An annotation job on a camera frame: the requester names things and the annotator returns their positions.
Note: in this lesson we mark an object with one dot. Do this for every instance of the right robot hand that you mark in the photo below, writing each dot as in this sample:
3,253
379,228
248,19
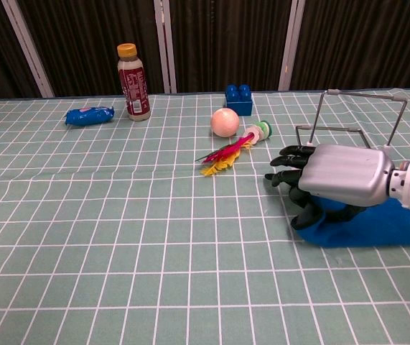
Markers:
348,176

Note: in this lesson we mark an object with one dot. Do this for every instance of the blue cloth with black trim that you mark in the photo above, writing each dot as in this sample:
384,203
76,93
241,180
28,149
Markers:
377,230

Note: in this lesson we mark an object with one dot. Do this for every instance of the colourful feather shuttlecock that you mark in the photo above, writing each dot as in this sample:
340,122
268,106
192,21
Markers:
229,151

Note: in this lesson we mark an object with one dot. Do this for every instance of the blue building block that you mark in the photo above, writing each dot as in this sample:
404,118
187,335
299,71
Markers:
238,102

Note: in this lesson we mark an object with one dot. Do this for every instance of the pink ball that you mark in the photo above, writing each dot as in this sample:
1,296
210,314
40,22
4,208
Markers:
225,122

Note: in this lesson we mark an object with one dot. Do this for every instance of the drink bottle yellow cap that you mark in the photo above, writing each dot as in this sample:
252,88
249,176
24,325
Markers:
134,86

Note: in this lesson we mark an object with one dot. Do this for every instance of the green grid tablecloth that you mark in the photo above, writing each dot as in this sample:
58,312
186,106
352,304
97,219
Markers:
118,233

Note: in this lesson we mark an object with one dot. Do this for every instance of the blue snack packet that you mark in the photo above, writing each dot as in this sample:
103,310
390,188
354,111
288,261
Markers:
89,115

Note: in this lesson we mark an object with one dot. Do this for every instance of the white partition post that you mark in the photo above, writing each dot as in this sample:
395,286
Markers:
291,46
28,50
165,46

